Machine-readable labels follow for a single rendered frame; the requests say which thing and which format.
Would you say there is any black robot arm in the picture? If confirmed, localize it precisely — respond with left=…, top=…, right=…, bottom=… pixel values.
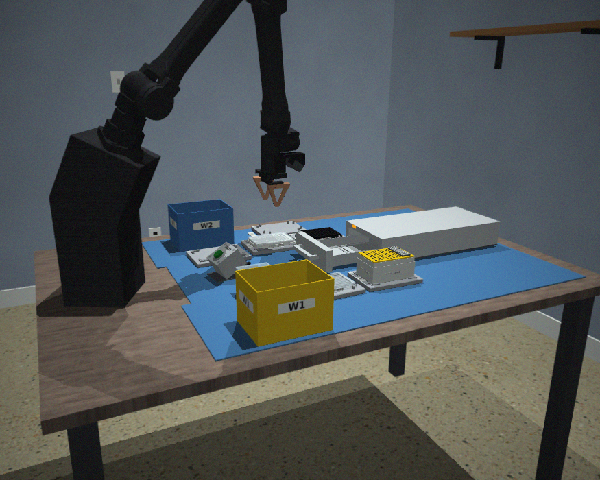
left=97, top=0, right=305, bottom=173

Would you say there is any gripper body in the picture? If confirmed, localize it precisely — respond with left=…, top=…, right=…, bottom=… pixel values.
left=255, top=153, right=287, bottom=185

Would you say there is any blue open-top bin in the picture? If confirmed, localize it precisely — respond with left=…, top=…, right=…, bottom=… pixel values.
left=168, top=199, right=235, bottom=252

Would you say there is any blue bench mat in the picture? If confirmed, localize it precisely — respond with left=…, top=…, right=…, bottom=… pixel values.
left=142, top=239, right=586, bottom=361

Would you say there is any yellow open-top bin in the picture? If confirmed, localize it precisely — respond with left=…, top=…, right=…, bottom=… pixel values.
left=235, top=259, right=335, bottom=347

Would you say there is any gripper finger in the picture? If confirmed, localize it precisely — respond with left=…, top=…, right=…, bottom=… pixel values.
left=267, top=182, right=290, bottom=207
left=253, top=176, right=269, bottom=200

